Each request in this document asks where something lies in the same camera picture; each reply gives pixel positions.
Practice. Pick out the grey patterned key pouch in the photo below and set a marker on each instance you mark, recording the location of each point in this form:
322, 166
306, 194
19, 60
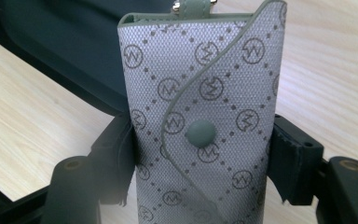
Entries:
211, 102

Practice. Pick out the black key stand with tray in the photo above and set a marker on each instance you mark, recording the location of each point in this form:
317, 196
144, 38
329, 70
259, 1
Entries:
74, 40

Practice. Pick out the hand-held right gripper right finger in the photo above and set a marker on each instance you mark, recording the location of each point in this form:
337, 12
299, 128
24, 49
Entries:
292, 165

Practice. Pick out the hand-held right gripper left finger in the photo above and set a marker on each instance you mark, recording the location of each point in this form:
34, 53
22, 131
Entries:
118, 161

